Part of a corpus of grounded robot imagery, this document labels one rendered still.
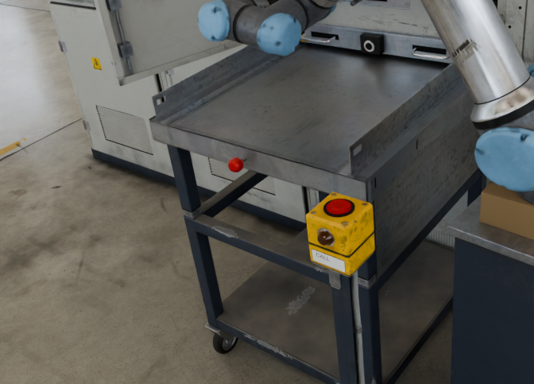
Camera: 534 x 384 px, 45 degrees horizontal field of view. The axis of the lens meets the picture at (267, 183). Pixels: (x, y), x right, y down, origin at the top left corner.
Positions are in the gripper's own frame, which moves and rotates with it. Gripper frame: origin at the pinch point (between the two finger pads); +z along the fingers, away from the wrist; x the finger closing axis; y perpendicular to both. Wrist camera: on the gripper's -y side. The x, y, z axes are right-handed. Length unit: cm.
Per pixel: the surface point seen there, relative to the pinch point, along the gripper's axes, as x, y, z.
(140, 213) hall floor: -115, 100, 32
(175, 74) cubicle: -98, 40, 43
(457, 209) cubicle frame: 18, 69, 50
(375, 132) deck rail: 27.2, 23.7, -18.0
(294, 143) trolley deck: 8.5, 29.2, -20.0
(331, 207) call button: 37, 26, -47
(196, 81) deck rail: -28.1, 22.0, -12.5
